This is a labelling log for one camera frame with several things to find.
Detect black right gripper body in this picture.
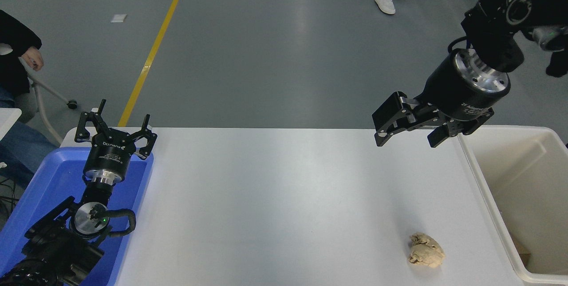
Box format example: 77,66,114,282
420,54,501,135

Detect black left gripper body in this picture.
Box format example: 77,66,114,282
84,128,137,176

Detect tan paper ball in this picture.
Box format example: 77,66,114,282
408,232,446,269

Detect person's hand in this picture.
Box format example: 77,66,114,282
21,47,44,71

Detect blue plastic tray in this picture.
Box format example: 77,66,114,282
0,146,154,286

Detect small white side table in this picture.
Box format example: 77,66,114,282
0,108,22,141

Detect large pale plastic bin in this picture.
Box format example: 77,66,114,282
457,125,568,286

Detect white frame wheeled chair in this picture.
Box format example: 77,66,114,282
18,62,79,144

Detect black cables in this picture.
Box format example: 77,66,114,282
0,175,19,218

